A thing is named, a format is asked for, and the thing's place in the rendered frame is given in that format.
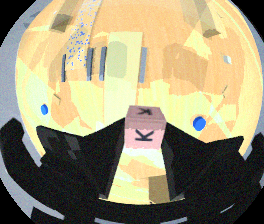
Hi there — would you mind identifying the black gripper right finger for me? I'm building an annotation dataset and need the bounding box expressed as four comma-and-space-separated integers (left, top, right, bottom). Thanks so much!
160, 123, 244, 201

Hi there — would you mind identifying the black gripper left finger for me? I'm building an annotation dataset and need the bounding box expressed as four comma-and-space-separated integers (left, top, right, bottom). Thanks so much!
36, 117, 125, 200

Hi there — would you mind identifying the pink cube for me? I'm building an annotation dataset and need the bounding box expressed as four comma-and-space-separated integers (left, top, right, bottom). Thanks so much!
125, 104, 167, 151

